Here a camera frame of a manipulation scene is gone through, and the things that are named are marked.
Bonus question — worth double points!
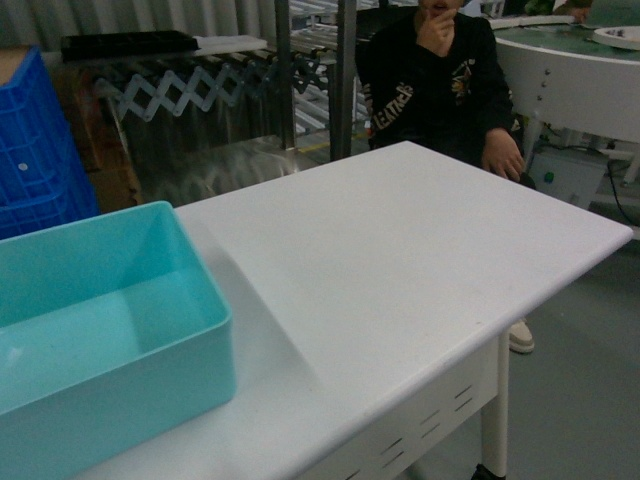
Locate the expandable roller conveyor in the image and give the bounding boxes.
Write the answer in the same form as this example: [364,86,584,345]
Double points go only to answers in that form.
[94,37,371,141]

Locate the person in black sweatshirt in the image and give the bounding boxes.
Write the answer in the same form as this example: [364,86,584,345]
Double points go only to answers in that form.
[354,0,536,355]

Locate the teal plastic tray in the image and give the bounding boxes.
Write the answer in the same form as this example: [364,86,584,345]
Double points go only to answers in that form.
[0,200,237,416]

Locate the upper right blue crate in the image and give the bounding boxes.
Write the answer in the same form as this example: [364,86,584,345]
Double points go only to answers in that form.
[1,46,72,208]

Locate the blue crate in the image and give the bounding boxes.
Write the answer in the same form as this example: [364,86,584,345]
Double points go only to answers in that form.
[1,188,99,239]
[1,46,72,208]

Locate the lower right blue crate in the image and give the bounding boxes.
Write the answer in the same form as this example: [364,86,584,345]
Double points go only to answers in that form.
[1,188,99,239]

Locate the round white conveyor table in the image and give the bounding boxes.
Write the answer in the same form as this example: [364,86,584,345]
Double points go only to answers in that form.
[490,16,639,143]

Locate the black plastic tray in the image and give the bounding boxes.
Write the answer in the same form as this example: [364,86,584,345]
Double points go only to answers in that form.
[61,30,199,62]

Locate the white table frame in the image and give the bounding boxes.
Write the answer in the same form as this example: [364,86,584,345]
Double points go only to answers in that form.
[319,319,511,480]

